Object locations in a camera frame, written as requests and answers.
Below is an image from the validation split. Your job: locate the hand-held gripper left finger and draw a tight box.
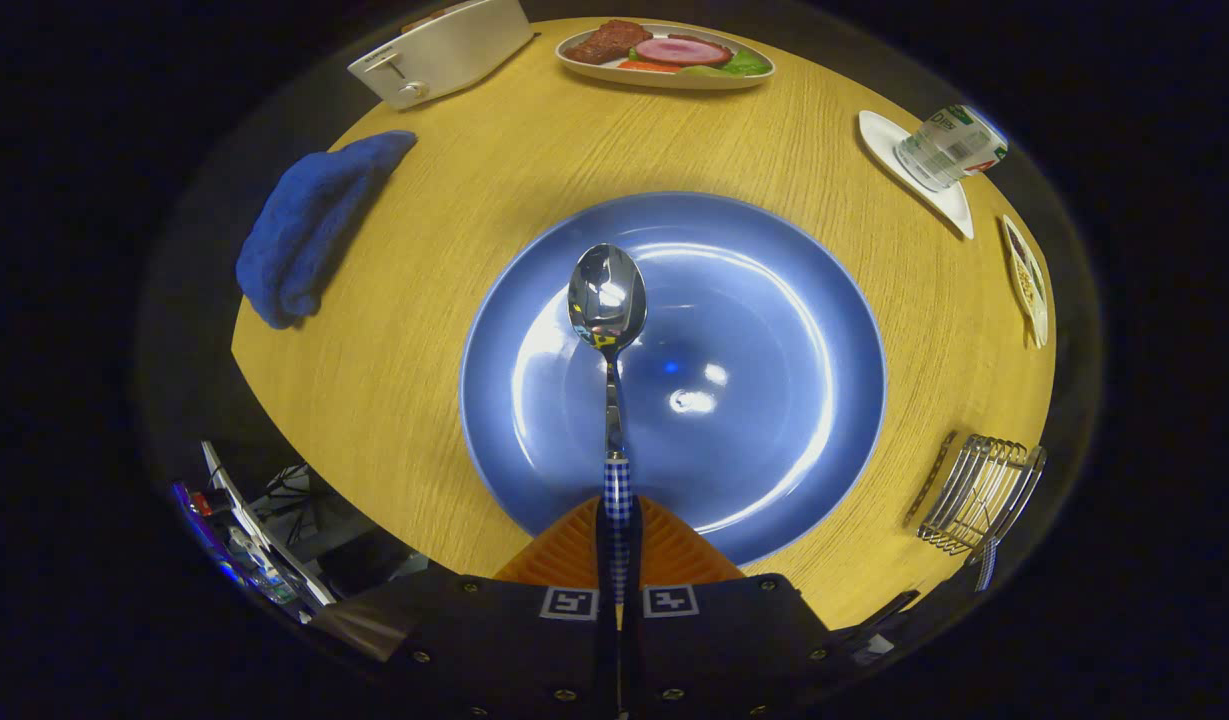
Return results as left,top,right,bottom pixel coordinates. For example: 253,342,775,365
389,495,615,720

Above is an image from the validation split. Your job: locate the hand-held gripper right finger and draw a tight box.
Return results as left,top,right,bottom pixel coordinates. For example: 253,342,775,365
619,495,847,720

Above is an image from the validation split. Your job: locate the spoon with checkered handle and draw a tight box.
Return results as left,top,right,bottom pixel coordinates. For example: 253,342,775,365
567,243,649,601

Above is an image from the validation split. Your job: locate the lit screen device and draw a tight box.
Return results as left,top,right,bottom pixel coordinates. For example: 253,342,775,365
172,440,337,621

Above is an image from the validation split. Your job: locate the blue round plate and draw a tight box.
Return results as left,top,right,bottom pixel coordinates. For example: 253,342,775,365
460,191,888,568

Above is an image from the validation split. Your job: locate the blue folded cloth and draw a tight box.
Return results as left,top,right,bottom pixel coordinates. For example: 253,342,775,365
235,130,418,331

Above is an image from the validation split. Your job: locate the white divided bean dish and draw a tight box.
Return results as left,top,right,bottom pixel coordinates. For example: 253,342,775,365
1001,214,1051,349

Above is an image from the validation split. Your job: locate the white square coaster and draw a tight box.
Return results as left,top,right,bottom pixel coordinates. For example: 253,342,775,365
858,110,975,241

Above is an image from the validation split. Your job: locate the white plastic bottle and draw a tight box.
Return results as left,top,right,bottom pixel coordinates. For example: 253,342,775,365
894,104,1009,193

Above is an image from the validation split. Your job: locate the oval food plate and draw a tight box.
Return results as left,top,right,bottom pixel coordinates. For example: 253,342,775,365
555,19,777,92

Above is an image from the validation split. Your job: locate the pink ham slice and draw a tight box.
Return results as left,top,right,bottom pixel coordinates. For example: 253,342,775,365
634,36,733,68

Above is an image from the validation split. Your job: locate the white toaster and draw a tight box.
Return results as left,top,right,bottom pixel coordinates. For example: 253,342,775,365
347,0,535,111

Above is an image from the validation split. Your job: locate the brown meat slice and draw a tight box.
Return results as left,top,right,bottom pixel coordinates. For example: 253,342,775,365
564,19,655,66

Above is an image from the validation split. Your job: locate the metal wire basket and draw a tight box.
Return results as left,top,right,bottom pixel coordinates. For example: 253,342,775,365
904,430,1048,557

